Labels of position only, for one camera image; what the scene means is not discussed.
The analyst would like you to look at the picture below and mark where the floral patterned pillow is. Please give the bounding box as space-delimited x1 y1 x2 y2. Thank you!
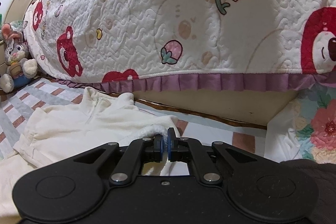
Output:
264 84 335 164

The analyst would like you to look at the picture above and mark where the cream fleece zip jacket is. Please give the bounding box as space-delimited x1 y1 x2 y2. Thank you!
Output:
1 88 178 223

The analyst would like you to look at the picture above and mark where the grey bunny plush toy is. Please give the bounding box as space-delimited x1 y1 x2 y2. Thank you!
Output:
1 23 38 93

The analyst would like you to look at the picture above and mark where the checkered grey pink blanket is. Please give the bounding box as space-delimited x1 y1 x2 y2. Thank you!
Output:
1 79 266 160

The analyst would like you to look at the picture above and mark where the white bear print quilt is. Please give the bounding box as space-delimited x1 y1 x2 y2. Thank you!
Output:
24 0 335 93

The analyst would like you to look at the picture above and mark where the dark garment at lap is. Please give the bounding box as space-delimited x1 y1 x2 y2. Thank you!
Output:
280 159 336 224

